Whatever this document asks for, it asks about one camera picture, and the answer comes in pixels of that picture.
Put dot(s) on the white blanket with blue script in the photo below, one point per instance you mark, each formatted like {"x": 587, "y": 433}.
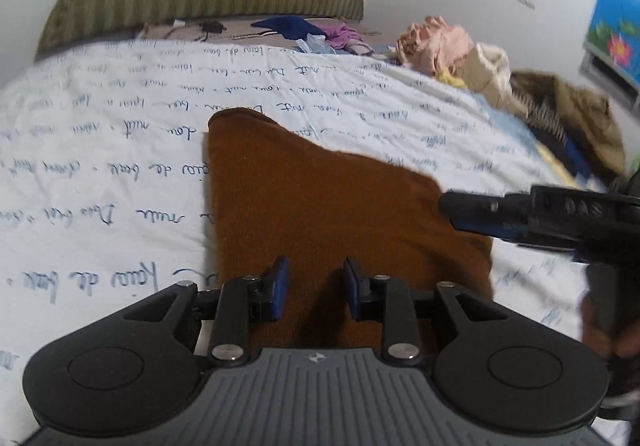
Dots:
{"x": 100, "y": 165}

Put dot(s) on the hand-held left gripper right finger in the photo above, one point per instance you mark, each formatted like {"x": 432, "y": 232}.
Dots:
{"x": 353, "y": 289}

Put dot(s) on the brown knit sweater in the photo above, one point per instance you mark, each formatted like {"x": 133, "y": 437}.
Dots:
{"x": 330, "y": 206}

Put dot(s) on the pink cloth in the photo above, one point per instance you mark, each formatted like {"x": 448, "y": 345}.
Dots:
{"x": 435, "y": 45}

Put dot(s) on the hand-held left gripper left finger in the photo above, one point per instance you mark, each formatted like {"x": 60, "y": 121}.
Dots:
{"x": 280, "y": 287}

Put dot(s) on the light blue cloth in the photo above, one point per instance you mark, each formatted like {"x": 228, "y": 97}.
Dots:
{"x": 312, "y": 46}

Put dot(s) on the pink patterned bed sheet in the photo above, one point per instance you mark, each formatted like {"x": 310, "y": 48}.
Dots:
{"x": 175, "y": 31}

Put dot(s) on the olive brown jacket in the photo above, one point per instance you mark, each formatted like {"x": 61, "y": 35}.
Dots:
{"x": 575, "y": 120}

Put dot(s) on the cream cloth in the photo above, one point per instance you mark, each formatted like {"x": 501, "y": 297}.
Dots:
{"x": 492, "y": 73}

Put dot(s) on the yellow cloth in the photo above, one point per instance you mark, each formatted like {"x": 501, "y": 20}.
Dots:
{"x": 454, "y": 81}

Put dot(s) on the black patterned cloth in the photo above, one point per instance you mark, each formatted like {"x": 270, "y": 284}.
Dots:
{"x": 545, "y": 123}

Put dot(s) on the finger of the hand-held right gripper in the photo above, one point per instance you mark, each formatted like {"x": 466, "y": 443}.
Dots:
{"x": 472, "y": 211}

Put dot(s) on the grey framed window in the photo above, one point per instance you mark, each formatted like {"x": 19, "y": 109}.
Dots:
{"x": 611, "y": 73}

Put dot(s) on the purple cloth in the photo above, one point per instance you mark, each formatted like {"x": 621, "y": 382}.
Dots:
{"x": 342, "y": 36}

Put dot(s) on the dark blue cloth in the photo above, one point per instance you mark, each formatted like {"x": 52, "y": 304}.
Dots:
{"x": 287, "y": 25}

